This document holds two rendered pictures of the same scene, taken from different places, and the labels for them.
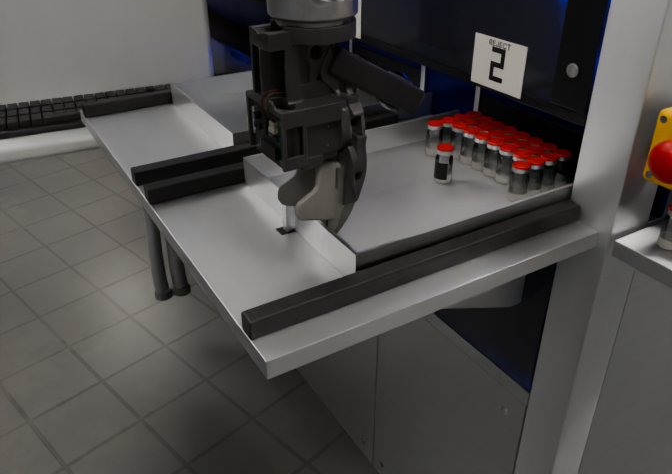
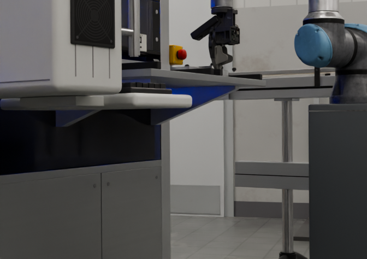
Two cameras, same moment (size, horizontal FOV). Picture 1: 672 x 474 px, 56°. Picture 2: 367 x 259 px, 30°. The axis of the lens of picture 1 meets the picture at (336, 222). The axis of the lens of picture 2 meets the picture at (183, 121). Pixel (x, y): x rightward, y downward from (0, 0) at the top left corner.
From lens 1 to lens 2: 2.68 m
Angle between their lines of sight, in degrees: 114
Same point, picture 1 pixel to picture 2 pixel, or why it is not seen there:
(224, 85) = not seen: hidden behind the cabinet
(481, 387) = (148, 177)
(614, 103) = (165, 46)
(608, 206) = not seen: hidden behind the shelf
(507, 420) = (157, 181)
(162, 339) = not seen: outside the picture
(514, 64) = (143, 40)
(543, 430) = (166, 169)
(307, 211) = (230, 59)
